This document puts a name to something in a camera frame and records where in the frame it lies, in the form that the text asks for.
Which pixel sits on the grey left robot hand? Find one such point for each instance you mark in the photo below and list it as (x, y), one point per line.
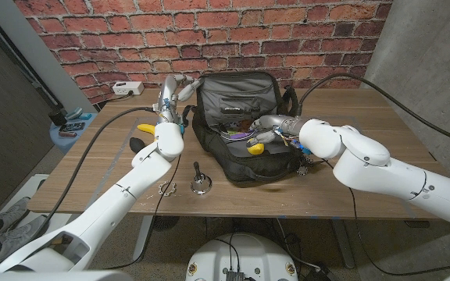
(166, 91)

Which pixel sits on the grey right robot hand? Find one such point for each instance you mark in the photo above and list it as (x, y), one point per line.
(273, 122)

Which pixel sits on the yellow ball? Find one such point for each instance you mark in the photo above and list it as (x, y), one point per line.
(257, 149)

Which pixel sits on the black backpack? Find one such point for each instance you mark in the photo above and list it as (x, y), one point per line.
(240, 89)

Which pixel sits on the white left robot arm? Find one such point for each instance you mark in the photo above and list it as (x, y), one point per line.
(131, 183)

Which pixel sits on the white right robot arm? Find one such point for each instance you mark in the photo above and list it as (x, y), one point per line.
(365, 164)

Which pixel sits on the yellow toy banana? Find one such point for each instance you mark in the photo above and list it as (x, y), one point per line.
(147, 128)

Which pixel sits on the purple flat disc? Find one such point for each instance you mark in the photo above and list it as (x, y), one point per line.
(240, 136)

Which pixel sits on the white power strip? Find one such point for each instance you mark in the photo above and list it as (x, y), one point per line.
(127, 87)

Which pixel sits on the black rubber air blower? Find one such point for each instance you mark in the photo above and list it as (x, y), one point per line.
(136, 144)

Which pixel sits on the red brick printed backdrop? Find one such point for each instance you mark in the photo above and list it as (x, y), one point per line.
(209, 39)

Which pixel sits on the small blue box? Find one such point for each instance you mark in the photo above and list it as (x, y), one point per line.
(85, 116)

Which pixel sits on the silver call bell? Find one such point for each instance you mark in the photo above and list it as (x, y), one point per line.
(201, 183)

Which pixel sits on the grey teal brush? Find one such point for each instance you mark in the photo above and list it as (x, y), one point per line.
(73, 113)

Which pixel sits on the small red object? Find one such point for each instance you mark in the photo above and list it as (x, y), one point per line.
(68, 134)

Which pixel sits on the blue round stool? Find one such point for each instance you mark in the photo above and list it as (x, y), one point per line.
(65, 142)

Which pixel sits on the black floor fan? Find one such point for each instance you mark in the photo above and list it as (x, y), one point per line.
(166, 222)

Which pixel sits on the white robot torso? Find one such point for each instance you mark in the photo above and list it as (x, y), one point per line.
(260, 253)

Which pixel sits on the grey table leg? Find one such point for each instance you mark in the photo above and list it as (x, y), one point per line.
(344, 246)
(143, 238)

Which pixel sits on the black power brick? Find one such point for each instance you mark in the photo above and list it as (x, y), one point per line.
(320, 275)

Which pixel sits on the grey sneaker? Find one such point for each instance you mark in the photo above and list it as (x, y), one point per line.
(12, 210)
(18, 234)

